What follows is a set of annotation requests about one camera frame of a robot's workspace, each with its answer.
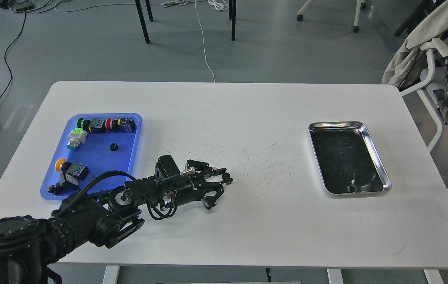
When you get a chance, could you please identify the black table legs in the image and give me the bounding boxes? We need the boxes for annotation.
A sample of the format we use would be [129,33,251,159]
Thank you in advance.
[134,0,237,44]

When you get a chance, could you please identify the black switch contact block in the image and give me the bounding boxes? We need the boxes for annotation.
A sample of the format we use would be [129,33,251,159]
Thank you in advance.
[47,172,78,195]

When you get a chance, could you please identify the white floor cable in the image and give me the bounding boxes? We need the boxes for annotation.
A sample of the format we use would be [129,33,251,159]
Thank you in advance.
[160,0,229,82]

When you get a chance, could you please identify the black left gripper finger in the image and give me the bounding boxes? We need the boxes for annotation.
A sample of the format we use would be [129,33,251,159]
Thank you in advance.
[201,184,225,210]
[185,160,233,186]

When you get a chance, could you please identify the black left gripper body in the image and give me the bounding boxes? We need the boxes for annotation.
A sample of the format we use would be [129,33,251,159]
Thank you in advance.
[165,174,207,208]

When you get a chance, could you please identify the beige jacket on chair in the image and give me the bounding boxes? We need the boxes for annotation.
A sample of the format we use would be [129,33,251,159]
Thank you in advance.
[381,0,448,88]

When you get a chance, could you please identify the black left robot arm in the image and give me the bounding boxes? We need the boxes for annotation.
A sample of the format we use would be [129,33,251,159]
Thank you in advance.
[0,155,233,284]

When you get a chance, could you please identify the dark green push button switch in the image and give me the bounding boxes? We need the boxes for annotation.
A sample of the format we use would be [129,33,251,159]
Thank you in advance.
[76,118,106,133]

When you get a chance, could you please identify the white chair base with casters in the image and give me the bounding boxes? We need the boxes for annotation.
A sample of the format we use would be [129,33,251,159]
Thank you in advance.
[297,0,366,33]

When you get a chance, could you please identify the blue plastic tray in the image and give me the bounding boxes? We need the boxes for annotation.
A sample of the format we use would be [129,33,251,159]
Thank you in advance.
[40,113,143,201]

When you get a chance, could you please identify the steel tray with black liner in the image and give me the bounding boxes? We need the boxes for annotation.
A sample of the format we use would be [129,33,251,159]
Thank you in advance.
[308,121,392,198]

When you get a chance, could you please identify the white office chair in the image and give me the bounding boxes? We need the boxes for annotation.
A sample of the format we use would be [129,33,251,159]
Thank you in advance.
[401,38,448,151]

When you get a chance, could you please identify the red push button switch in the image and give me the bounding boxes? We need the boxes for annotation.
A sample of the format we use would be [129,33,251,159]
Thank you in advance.
[105,118,137,133]

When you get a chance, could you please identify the orange push button switch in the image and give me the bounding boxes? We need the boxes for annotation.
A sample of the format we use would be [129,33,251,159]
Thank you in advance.
[54,158,90,180]

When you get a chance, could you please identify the light green push button switch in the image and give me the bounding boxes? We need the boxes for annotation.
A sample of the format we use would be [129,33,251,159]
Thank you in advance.
[66,127,88,151]

